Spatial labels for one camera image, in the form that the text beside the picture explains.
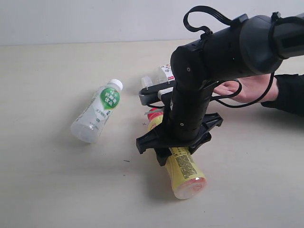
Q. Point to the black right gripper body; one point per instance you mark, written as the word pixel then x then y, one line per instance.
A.
pixel 185 122

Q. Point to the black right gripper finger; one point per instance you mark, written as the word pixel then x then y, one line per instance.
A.
pixel 162 154

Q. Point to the yellow label red cap bottle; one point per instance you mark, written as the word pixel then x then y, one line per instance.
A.
pixel 187 180

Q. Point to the white green yogurt drink bottle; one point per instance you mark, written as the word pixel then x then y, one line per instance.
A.
pixel 89 124

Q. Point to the black sleeved forearm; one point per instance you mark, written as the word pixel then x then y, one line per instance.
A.
pixel 290 96

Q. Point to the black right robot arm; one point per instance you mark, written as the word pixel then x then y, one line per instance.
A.
pixel 246 47

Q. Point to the square clear tea bottle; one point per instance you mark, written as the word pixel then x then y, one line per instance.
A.
pixel 161 74

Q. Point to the person's open bare hand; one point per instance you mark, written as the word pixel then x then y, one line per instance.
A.
pixel 252 88

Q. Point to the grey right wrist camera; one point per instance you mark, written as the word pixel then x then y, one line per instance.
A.
pixel 152 94

